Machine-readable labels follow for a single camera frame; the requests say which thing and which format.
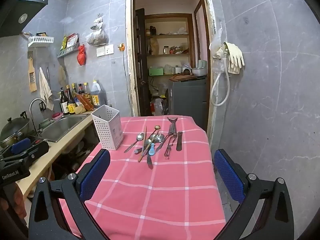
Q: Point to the pink sponge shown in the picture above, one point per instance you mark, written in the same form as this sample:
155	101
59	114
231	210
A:
57	115

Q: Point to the hanging loofah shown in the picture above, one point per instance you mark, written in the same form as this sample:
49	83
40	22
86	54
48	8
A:
62	76

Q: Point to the yellow green packet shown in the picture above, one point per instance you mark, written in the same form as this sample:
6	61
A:
63	43

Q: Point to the clear bag of dried goods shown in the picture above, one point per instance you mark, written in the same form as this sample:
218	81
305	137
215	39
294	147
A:
97	37

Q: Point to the cream rubber gloves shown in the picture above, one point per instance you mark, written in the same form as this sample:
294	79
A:
235	57

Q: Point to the wok with lid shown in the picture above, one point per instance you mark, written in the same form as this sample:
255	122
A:
13	130

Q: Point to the steel peeler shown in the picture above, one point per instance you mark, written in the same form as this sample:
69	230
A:
172	123

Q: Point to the black range hood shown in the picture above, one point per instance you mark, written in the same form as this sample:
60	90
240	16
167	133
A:
17	12

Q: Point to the hanging metal utensil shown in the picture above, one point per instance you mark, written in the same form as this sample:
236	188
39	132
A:
48	76

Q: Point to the steel sink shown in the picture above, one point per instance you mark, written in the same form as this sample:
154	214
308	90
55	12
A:
62	127

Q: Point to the white perforated utensil holder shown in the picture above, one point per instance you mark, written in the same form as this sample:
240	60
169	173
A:
107	132

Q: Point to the pink checkered tablecloth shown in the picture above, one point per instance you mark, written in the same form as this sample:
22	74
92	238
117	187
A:
162	192

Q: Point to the metal pot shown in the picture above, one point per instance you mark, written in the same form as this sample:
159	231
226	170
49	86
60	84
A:
199	72

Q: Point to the white wall switch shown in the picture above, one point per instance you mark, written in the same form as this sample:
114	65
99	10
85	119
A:
100	51

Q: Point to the chrome faucet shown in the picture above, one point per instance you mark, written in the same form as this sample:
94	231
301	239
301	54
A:
32	105

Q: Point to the dark sauce bottle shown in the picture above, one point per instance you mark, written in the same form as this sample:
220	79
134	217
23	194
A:
80	90
86	93
74	92

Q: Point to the green scrubber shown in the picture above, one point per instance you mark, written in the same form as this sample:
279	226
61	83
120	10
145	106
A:
46	123

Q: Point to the wooden grater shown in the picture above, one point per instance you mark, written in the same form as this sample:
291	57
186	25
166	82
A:
32	80

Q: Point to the wooden shelving unit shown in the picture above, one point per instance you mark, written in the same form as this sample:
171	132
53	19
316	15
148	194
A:
167	36

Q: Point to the orange plug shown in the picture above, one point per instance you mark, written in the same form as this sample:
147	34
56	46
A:
121	47

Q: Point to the wooden door frame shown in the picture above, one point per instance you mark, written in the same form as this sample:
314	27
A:
128	55

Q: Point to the blue ceramic spoon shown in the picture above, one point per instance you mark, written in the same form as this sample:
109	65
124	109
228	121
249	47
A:
151	150

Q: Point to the green box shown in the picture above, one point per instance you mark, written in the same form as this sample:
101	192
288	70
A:
156	71

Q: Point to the wooden cutting board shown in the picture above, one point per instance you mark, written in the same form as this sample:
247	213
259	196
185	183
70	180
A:
182	77

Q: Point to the soy sauce bottle yellow label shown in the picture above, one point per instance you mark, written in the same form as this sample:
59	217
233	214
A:
71	107

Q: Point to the metal wall shelf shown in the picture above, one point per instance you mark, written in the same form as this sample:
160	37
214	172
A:
68	51

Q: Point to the long silver spoon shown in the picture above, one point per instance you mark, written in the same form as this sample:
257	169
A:
140	137

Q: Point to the white wall basket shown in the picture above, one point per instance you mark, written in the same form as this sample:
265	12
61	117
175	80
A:
41	40

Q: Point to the beige hanging towel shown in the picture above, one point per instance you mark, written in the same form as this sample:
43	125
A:
45	90

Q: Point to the orange brown packet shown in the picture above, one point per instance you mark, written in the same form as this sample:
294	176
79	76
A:
83	102

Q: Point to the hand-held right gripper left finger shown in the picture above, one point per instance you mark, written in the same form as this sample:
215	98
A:
96	172

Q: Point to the gold spoon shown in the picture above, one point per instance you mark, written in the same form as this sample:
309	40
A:
157	127

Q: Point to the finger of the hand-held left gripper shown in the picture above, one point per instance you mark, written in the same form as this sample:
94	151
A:
20	145
35	151

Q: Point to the beige kitchen counter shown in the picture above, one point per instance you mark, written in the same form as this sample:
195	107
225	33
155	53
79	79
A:
57	150

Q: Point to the red packet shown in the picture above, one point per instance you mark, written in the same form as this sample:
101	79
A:
72	40

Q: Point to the white wall socket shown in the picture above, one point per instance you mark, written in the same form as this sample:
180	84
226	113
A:
109	49

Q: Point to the clear hanging plastic bag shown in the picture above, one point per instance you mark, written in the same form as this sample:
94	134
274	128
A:
216	55

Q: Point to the dark wooden door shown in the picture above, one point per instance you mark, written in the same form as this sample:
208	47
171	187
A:
141	67

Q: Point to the dark pump bottle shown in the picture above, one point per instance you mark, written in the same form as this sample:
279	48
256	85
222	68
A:
64	105

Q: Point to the white plastic floor bag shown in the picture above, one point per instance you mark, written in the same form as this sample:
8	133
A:
157	107

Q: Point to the red plastic bag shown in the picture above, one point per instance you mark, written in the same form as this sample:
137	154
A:
81	56

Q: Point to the person's left hand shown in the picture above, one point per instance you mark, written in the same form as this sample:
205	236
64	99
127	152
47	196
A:
18	200

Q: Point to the steel table knife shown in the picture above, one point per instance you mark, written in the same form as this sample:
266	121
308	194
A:
149	162

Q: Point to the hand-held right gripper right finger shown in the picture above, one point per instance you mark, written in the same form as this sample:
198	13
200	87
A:
228	177

